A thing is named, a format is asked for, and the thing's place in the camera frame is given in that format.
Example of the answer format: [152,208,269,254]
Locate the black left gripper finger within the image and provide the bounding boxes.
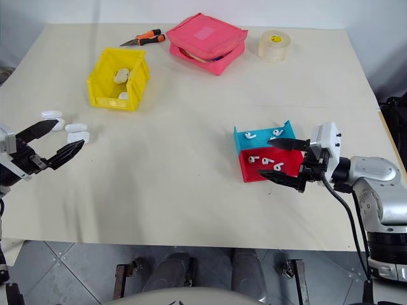
[46,140,86,172]
[15,119,62,144]

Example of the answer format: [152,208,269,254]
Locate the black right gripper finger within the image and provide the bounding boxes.
[257,170,308,194]
[268,138,312,152]

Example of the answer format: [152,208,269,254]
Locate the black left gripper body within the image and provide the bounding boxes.
[8,139,52,178]

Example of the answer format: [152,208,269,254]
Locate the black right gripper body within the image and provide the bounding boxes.
[298,146,333,189]

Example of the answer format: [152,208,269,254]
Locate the yellow plastic bin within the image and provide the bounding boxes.
[86,47,151,113]

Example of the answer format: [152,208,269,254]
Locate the red plastic tray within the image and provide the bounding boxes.
[238,148,305,184]

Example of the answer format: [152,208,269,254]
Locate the teal plastic tray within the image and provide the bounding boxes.
[233,119,298,157]

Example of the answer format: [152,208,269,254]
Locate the clear adhesive tape roll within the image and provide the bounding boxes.
[256,29,293,64]

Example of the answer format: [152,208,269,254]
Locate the pink fabric zip pouch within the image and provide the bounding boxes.
[165,12,249,78]

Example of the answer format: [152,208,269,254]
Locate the orange black pliers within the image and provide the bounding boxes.
[120,29,167,48]

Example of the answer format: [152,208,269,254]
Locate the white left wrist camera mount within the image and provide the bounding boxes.
[0,123,33,182]

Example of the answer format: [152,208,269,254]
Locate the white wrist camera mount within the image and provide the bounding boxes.
[309,121,343,179]
[0,123,33,182]

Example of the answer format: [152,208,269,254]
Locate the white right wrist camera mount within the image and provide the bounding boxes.
[309,121,343,179]

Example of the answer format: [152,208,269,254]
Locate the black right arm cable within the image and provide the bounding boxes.
[319,173,373,284]

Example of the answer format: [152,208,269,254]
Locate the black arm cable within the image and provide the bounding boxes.
[319,173,373,284]
[0,197,8,271]

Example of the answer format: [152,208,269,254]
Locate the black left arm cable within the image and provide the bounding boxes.
[0,197,8,271]

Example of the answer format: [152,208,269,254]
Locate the rusty metal post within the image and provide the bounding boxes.
[287,259,311,305]
[113,262,128,300]

